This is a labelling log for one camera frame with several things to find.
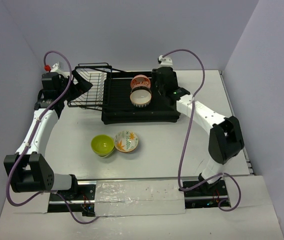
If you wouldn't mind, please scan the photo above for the orange floral bowl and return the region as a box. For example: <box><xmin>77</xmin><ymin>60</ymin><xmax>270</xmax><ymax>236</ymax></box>
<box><xmin>130</xmin><ymin>74</ymin><xmax>151</xmax><ymax>90</ymax></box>

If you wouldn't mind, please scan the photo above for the white bowl pink rim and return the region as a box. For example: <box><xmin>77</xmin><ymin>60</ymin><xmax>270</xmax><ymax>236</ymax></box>
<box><xmin>130</xmin><ymin>89</ymin><xmax>152</xmax><ymax>108</ymax></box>

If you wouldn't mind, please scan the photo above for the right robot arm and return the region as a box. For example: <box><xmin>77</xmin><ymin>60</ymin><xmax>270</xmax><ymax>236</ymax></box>
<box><xmin>152</xmin><ymin>66</ymin><xmax>245</xmax><ymax>196</ymax></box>

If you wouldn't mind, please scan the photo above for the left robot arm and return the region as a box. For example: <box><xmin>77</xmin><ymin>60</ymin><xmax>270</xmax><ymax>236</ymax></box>
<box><xmin>4</xmin><ymin>70</ymin><xmax>93</xmax><ymax>200</ymax></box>

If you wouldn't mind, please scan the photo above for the black dish rack tray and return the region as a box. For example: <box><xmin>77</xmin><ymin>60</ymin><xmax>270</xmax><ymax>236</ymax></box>
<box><xmin>101</xmin><ymin>71</ymin><xmax>181</xmax><ymax>125</ymax></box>

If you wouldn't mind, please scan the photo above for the green bowl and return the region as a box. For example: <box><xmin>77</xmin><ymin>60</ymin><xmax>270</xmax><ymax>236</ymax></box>
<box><xmin>90</xmin><ymin>134</ymin><xmax>115</xmax><ymax>157</ymax></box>

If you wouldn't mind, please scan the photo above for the leaf pattern white bowl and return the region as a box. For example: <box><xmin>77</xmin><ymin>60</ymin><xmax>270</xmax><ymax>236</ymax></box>
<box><xmin>114</xmin><ymin>130</ymin><xmax>139</xmax><ymax>153</ymax></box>

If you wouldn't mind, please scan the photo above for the white taped sheet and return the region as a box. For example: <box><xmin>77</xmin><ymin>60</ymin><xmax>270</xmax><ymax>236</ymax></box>
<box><xmin>94</xmin><ymin>180</ymin><xmax>186</xmax><ymax>217</ymax></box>

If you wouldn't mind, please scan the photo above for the black wire plate rack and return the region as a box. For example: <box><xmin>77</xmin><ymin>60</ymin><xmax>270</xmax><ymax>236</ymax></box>
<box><xmin>67</xmin><ymin>62</ymin><xmax>113</xmax><ymax>111</ymax></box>

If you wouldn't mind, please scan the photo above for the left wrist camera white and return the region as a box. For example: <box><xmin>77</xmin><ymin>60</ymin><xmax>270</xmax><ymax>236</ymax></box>
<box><xmin>44</xmin><ymin>61</ymin><xmax>65</xmax><ymax>76</ymax></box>

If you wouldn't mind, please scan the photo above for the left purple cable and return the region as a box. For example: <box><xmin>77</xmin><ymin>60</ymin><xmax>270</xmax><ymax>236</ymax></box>
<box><xmin>5</xmin><ymin>50</ymin><xmax>100</xmax><ymax>224</ymax></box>

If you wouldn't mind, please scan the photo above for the purple cable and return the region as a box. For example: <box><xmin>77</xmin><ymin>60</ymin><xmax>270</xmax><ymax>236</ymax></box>
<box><xmin>5</xmin><ymin>50</ymin><xmax>100</xmax><ymax>224</ymax></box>
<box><xmin>158</xmin><ymin>48</ymin><xmax>242</xmax><ymax>213</ymax></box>

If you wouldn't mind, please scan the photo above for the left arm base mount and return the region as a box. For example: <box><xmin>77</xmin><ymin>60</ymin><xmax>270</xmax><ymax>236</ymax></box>
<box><xmin>47</xmin><ymin>181</ymin><xmax>97</xmax><ymax>217</ymax></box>

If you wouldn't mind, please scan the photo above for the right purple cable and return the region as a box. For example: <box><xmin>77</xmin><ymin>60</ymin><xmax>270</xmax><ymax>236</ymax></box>
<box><xmin>158</xmin><ymin>48</ymin><xmax>242</xmax><ymax>213</ymax></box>

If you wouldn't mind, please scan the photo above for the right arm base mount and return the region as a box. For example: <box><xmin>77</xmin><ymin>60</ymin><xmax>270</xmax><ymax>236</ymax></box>
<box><xmin>178</xmin><ymin>180</ymin><xmax>231</xmax><ymax>209</ymax></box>

